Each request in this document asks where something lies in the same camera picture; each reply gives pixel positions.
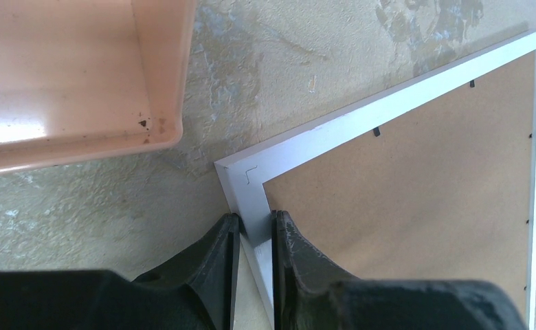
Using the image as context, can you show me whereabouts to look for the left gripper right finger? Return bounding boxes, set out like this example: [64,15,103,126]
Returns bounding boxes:
[271,210,368,329]

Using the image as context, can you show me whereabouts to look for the orange plastic file organizer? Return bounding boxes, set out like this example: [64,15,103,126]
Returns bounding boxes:
[0,1,197,174]

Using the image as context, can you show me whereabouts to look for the white picture frame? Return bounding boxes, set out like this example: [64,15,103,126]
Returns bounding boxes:
[215,30,536,329]

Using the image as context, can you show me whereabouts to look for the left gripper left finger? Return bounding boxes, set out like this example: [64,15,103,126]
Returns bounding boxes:
[134,213,240,329]

